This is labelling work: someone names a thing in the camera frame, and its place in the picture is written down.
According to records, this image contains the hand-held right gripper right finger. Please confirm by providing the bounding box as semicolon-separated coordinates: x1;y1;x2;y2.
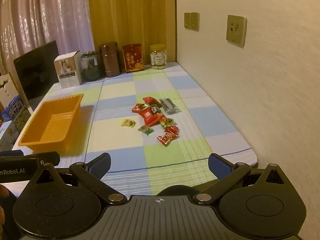
194;153;292;204

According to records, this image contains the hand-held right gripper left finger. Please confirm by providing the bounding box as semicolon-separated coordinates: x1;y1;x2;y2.
30;152;128;205

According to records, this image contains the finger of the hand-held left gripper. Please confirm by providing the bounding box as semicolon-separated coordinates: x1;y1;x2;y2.
0;150;24;157
37;151;61;167

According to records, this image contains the orange plastic tray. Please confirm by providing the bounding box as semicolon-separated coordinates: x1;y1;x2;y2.
18;94;84;153

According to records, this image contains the red candy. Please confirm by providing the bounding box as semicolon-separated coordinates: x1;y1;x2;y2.
156;132;179;146
164;125;180;135

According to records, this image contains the large red snack packet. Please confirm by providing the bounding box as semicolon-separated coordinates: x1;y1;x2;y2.
138;105;167;127

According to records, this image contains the grey clear snack packet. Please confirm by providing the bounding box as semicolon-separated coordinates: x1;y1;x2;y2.
159;98;181;116

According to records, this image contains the person's left hand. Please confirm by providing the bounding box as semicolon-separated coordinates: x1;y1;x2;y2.
0;184;10;232

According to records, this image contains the light blue carton box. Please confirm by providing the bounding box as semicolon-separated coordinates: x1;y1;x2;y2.
0;120;20;152

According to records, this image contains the blue milk carton box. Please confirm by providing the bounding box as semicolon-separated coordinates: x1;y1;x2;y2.
0;94;32;133

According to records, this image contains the checked pastel tablecloth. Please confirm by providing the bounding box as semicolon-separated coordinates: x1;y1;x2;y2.
25;61;259;200

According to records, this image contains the white carved chair back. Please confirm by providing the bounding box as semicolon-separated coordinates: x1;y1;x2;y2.
0;72;20;110

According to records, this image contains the black glass-front cabinet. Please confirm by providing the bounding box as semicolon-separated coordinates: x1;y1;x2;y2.
13;40;60;110

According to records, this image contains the white cardboard product box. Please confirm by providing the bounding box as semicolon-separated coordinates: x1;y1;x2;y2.
54;51;83;89

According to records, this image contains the green glass jar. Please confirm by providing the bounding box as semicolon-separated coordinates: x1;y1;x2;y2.
80;51;102;82

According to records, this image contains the brown metal canister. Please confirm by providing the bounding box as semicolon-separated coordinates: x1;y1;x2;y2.
99;41;122;78

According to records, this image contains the red gold tin box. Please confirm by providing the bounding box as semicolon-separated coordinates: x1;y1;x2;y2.
122;43;145;73

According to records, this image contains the clear jar with yellow lid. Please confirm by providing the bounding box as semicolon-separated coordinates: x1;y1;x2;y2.
149;44;167;70

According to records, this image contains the pink sheer curtain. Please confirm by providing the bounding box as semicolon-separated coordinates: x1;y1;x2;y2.
0;0;95;85

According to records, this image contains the yellow curtain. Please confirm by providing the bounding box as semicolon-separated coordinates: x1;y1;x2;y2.
87;0;178;68

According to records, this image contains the large beige wall plate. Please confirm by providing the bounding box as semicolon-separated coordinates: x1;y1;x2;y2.
226;14;247;47

